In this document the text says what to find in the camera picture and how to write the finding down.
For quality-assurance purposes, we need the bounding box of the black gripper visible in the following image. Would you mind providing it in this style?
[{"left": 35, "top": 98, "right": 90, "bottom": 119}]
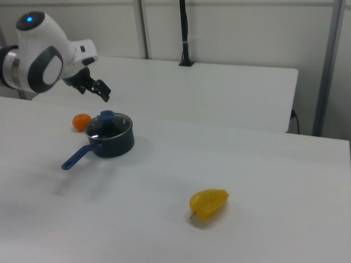
[{"left": 62, "top": 64, "right": 112, "bottom": 103}]

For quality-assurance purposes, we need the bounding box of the glass lid with blue knob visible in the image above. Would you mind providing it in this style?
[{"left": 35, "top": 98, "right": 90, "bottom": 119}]
[{"left": 84, "top": 110, "right": 133, "bottom": 139}]

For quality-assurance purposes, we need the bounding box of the orange mandarin fruit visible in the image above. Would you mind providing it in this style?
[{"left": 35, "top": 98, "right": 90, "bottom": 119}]
[{"left": 72, "top": 113, "right": 93, "bottom": 133}]

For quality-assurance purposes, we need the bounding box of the white zip tie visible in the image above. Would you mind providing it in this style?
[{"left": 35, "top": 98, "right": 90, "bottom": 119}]
[{"left": 182, "top": 35, "right": 204, "bottom": 44}]

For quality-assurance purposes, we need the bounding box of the black pole with base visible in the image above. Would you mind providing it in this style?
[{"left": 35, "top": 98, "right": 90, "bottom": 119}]
[{"left": 178, "top": 0, "right": 196, "bottom": 67}]

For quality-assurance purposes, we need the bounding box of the yellow toy bell pepper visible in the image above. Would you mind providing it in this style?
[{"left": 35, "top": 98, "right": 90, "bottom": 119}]
[{"left": 189, "top": 188, "right": 230, "bottom": 222}]

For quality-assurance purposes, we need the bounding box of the dark pot with blue handle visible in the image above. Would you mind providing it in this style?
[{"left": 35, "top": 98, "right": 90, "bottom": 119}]
[{"left": 61, "top": 112, "right": 135, "bottom": 171}]

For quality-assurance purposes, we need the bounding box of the black power cable with plug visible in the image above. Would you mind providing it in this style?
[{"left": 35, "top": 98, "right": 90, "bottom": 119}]
[{"left": 290, "top": 109, "right": 301, "bottom": 135}]

